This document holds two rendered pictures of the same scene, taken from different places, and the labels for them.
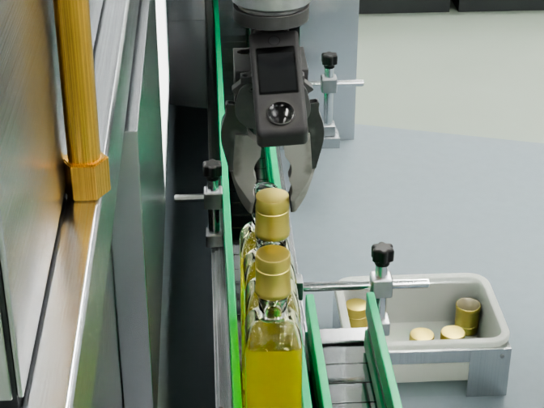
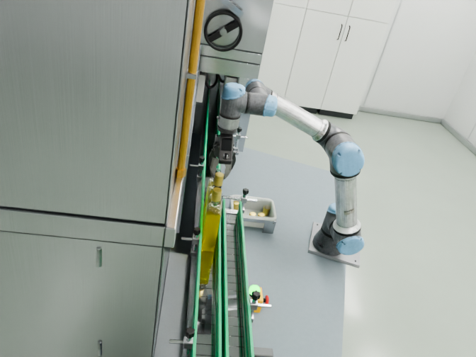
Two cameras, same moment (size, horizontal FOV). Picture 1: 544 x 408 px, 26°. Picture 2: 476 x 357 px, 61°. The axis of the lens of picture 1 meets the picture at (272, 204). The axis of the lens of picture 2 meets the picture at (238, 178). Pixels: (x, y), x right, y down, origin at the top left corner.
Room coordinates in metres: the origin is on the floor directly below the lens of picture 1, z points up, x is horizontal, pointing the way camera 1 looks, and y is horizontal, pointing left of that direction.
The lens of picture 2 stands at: (-0.28, 0.04, 1.99)
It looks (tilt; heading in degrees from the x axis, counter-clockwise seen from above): 31 degrees down; 355
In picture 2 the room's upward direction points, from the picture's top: 12 degrees clockwise
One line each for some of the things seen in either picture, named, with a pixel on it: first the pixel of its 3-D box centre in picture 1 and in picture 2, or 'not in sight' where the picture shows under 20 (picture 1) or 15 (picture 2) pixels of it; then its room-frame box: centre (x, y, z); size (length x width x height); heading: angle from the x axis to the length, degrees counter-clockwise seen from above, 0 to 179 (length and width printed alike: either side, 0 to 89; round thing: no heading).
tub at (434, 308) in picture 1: (417, 333); (251, 213); (1.36, -0.20, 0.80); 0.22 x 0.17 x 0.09; 93
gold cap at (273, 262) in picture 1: (273, 272); (216, 194); (0.97, 0.00, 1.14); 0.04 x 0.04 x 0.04
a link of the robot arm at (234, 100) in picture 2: not in sight; (233, 100); (1.05, 0.00, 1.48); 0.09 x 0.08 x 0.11; 96
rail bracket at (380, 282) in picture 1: (361, 290); (238, 200); (1.24, -0.11, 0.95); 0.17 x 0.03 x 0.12; 93
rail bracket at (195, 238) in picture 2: not in sight; (190, 241); (0.92, 0.07, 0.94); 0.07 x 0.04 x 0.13; 93
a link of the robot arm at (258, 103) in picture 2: not in sight; (259, 103); (1.08, -0.10, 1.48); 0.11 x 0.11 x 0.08; 6
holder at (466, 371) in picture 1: (397, 339); (246, 214); (1.36, -0.18, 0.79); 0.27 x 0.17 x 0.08; 93
